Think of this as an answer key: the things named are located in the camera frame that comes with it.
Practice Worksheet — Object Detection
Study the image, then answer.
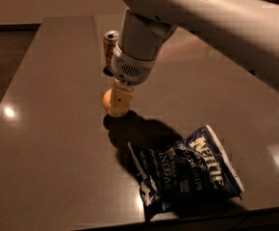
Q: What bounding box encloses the blue Kettle chip bag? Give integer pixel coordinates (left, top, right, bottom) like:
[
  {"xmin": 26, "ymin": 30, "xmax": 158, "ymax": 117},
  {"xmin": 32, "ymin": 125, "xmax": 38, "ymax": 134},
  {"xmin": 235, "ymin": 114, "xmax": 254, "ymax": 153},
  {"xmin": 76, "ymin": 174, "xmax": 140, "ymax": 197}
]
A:
[{"xmin": 128, "ymin": 125, "xmax": 244, "ymax": 213}]

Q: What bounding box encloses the gold soda can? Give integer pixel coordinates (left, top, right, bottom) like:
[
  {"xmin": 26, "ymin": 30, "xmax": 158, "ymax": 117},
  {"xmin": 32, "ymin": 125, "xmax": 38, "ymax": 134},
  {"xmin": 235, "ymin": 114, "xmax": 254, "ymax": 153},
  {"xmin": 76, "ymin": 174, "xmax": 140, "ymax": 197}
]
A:
[{"xmin": 103, "ymin": 30, "xmax": 119, "ymax": 76}]

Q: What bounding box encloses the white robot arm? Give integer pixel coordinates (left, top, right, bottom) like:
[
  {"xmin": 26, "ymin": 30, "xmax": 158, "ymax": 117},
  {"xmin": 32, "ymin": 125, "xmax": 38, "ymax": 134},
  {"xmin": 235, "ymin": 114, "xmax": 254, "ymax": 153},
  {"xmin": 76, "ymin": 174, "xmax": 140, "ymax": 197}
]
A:
[{"xmin": 103, "ymin": 0, "xmax": 279, "ymax": 117}]

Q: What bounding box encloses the orange fruit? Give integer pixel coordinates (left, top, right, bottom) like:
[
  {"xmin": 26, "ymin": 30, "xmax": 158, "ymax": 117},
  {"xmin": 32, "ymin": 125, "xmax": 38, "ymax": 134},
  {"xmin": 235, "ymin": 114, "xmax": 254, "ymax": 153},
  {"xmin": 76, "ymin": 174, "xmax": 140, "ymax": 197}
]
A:
[{"xmin": 102, "ymin": 90, "xmax": 113, "ymax": 115}]

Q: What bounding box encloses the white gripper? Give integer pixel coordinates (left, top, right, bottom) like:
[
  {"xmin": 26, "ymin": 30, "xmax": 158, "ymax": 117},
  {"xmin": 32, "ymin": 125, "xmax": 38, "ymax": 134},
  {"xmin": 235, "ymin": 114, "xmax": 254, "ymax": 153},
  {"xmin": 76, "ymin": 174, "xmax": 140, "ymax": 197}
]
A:
[{"xmin": 108, "ymin": 42, "xmax": 156, "ymax": 117}]

